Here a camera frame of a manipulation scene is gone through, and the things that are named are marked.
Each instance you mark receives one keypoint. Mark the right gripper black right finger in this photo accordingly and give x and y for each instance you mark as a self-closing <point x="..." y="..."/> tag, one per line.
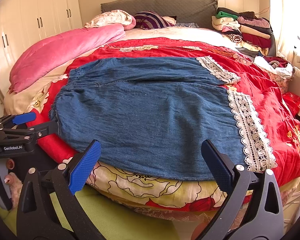
<point x="252" y="208"/>

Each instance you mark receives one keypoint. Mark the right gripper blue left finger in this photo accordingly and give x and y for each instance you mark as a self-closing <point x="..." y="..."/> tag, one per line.
<point x="48" y="207"/>

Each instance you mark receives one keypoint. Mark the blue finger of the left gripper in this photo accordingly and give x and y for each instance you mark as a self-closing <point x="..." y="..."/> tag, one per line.
<point x="9" y="121"/>

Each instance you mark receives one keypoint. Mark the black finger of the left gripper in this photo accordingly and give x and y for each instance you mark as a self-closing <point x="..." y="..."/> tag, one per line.
<point x="36" y="131"/>

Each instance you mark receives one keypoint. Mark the blue denim pants lace trim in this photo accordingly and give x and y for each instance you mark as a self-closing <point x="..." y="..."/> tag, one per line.
<point x="151" y="115"/>

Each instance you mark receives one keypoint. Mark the pink quilt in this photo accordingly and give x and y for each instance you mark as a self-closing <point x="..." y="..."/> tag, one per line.
<point x="49" y="53"/>

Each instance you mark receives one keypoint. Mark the white wardrobe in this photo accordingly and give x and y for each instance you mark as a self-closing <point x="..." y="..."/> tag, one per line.
<point x="25" y="22"/>

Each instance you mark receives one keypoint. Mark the red bag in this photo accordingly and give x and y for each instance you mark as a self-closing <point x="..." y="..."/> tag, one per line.
<point x="292" y="101"/>

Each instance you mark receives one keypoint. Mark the floral cream pillow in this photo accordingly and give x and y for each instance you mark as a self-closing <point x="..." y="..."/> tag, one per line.
<point x="112" y="17"/>

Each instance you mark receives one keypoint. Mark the purple striped pillow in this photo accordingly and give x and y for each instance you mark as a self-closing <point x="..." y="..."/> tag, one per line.
<point x="147" y="20"/>

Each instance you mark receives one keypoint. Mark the loose pile of clothes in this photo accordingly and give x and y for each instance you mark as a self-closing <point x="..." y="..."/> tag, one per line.
<point x="277" y="66"/>

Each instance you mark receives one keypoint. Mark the stack of folded clothes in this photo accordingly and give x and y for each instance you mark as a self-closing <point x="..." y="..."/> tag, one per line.
<point x="252" y="36"/>

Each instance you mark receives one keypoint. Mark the grey padded headboard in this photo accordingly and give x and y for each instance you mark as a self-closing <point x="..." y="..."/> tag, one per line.
<point x="186" y="11"/>

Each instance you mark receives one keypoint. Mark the cream curtain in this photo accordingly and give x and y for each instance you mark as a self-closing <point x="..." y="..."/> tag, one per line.
<point x="285" y="21"/>

